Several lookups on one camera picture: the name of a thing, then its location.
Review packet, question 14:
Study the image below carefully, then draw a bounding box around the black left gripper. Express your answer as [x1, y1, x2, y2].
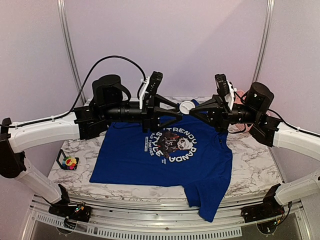
[102, 93, 183, 133]

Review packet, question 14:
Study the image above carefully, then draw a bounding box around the silver round brooch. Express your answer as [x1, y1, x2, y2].
[178, 100, 196, 115]

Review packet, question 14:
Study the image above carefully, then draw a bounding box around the blue printed t-shirt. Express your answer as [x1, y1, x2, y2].
[89, 115, 233, 222]

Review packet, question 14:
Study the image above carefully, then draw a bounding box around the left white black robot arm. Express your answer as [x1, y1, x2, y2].
[0, 72, 182, 217]

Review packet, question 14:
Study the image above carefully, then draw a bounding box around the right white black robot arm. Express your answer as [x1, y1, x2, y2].
[189, 80, 320, 160]

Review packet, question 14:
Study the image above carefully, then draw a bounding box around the black box with flower brooch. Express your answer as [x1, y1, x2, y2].
[55, 149, 80, 171]

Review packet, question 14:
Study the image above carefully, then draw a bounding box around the pink perforated plastic basket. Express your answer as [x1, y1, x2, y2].
[234, 89, 251, 133]

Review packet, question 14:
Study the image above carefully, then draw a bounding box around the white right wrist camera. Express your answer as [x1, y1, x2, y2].
[214, 74, 237, 111]

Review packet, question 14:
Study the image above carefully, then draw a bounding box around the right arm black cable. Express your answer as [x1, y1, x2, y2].
[269, 109, 320, 138]

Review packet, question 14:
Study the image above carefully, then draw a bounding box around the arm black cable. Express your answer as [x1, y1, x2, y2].
[9, 55, 147, 126]
[269, 109, 320, 138]

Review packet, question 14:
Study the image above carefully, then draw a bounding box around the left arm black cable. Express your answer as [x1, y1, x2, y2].
[9, 55, 147, 126]

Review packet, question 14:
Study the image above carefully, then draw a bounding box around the right aluminium corner post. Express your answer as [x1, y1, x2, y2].
[252, 0, 275, 83]

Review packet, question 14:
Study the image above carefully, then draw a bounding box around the aluminium corner post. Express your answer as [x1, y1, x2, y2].
[57, 0, 87, 105]
[252, 0, 275, 83]

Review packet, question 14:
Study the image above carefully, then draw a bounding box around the aluminium front rail frame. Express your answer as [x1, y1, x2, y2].
[21, 194, 313, 240]

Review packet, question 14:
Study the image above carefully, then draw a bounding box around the left aluminium corner post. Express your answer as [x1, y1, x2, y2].
[57, 0, 87, 105]

